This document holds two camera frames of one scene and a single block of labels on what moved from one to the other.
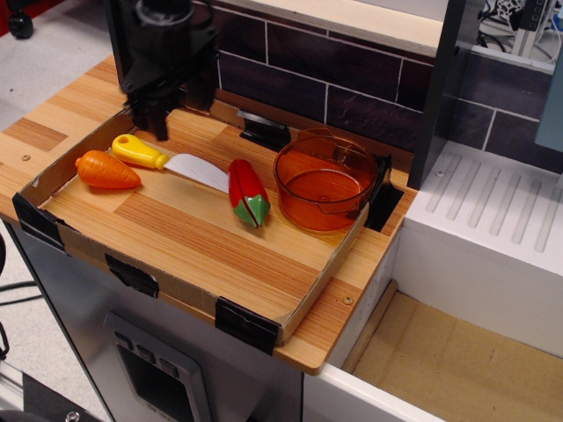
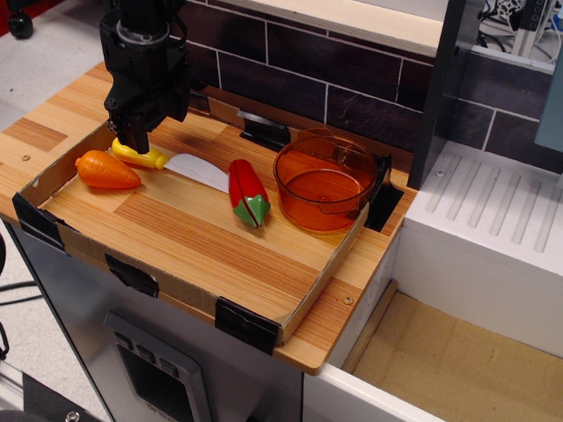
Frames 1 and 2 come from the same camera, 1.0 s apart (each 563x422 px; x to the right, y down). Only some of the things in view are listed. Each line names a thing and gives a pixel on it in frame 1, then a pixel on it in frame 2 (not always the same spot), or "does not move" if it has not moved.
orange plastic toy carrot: x=103 y=170 does not move
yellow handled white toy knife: x=188 y=166 does not move
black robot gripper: x=174 y=50 -> x=144 y=43
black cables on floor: x=3 y=261 does not move
